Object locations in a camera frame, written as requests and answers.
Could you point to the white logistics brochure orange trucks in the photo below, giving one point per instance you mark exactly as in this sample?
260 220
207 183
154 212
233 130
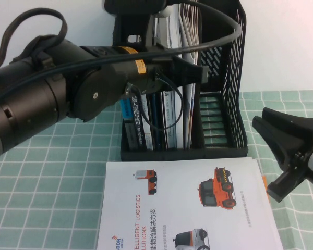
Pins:
185 208

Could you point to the orange book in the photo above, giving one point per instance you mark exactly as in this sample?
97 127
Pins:
264 179

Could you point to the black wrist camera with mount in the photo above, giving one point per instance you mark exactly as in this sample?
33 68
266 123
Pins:
130 26

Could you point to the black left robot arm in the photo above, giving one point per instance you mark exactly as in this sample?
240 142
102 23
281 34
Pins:
41 104

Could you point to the plain white brochure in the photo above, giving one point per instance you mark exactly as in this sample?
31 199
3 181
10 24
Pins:
178 130

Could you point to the white spine car suspension book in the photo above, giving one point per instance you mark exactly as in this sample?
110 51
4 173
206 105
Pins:
170 140

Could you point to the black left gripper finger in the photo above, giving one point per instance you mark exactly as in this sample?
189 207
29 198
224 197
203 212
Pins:
187 71

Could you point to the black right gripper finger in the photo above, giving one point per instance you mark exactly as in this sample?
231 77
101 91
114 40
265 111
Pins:
279 135
284 186

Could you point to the blue spine white magazine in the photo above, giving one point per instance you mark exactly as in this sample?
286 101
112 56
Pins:
155 117

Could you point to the white spine thin book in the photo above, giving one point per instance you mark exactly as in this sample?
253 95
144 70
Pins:
148 136

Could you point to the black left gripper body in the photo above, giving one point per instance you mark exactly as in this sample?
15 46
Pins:
159 75

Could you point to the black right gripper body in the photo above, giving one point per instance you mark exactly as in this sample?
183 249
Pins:
309 135

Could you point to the black spine robotics book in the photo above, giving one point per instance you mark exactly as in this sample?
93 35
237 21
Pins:
137 117

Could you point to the black plastic book holder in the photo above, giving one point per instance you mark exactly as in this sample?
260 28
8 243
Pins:
224 153

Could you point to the blue spine book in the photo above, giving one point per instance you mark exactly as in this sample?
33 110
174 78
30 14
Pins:
126 110

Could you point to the green checkered tablecloth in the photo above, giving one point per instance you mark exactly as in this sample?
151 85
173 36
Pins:
54 182

